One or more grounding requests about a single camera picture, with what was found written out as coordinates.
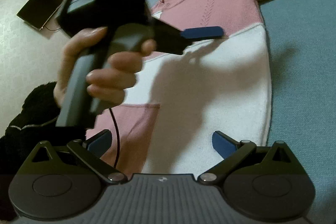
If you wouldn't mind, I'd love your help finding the pink and white sweater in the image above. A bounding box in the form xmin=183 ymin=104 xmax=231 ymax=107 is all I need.
xmin=86 ymin=0 xmax=336 ymax=174

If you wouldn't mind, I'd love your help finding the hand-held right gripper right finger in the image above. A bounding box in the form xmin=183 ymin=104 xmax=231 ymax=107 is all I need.
xmin=197 ymin=131 xmax=298 ymax=185

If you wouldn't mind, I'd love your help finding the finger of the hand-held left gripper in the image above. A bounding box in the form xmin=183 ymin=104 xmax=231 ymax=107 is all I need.
xmin=151 ymin=19 xmax=224 ymax=55

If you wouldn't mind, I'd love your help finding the person's left hand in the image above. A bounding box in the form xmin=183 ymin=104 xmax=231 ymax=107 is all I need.
xmin=54 ymin=27 xmax=158 ymax=109

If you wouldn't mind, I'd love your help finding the dark tablet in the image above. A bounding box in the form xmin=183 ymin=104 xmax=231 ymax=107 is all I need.
xmin=16 ymin=0 xmax=72 ymax=32

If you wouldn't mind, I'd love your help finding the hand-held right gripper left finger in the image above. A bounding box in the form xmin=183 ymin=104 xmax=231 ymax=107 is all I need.
xmin=31 ymin=129 xmax=129 ymax=185

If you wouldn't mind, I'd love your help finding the person's left forearm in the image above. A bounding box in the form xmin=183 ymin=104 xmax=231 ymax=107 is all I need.
xmin=0 ymin=82 xmax=88 ymax=177

